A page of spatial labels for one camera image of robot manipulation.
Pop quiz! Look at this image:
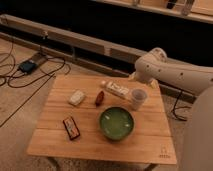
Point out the black red eraser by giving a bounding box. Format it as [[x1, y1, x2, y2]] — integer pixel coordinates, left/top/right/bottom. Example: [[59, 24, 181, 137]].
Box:
[[63, 117, 80, 140]]

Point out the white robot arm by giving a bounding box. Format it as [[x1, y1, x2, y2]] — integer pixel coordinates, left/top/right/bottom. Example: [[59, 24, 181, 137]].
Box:
[[133, 47, 213, 171]]

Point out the small brown red object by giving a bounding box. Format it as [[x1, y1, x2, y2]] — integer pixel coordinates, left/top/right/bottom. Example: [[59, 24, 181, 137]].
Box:
[[95, 91, 104, 106]]

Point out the wooden folding table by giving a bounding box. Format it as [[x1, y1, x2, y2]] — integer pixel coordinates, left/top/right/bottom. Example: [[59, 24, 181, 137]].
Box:
[[27, 75, 177, 165]]

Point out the translucent plastic cup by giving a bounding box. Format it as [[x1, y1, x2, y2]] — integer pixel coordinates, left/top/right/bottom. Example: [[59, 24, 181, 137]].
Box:
[[131, 89, 147, 110]]

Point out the green bowl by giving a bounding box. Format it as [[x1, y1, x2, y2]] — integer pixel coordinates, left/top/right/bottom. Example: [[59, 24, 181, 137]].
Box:
[[99, 107, 134, 141]]

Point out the blue power adapter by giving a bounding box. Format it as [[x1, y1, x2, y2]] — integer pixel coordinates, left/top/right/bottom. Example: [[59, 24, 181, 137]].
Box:
[[18, 60, 37, 74]]

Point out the black floor cable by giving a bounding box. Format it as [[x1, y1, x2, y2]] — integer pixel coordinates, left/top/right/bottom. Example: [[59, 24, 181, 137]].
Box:
[[0, 39, 72, 129]]

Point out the black cable right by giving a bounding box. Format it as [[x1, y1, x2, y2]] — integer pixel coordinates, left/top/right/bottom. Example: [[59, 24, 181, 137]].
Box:
[[170, 89, 193, 122]]

